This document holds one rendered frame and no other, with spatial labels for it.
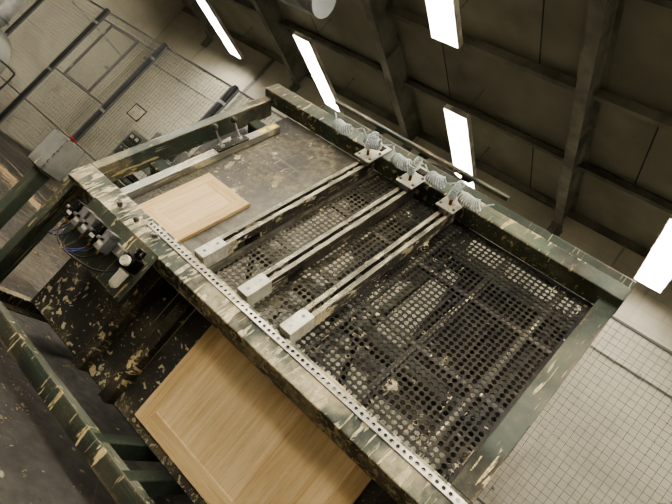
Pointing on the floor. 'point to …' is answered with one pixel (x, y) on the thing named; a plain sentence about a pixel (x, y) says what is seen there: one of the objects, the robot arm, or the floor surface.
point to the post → (13, 201)
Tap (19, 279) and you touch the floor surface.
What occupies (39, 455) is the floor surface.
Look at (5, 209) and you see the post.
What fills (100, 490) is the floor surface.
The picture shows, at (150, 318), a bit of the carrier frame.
